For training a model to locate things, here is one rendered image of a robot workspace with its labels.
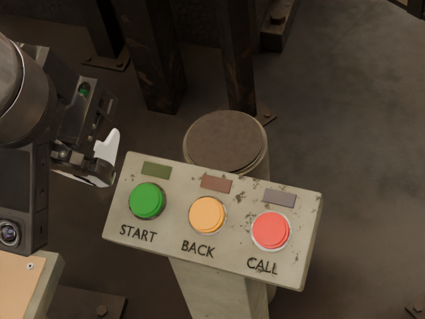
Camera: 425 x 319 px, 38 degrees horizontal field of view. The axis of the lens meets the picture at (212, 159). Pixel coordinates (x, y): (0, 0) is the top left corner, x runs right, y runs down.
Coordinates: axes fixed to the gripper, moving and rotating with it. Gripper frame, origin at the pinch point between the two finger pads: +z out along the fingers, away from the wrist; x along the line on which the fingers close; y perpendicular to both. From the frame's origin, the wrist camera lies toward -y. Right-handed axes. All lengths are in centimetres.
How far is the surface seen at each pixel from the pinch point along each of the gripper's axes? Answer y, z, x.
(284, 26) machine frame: 62, 86, 3
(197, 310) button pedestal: -11.3, 27.7, -7.4
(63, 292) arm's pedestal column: -17, 62, 30
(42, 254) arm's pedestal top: -9.6, 35.1, 23.0
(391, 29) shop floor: 71, 96, -23
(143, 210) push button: -1.2, 5.6, -3.6
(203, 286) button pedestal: -7.7, 17.9, -9.8
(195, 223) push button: -1.2, 5.6, -10.1
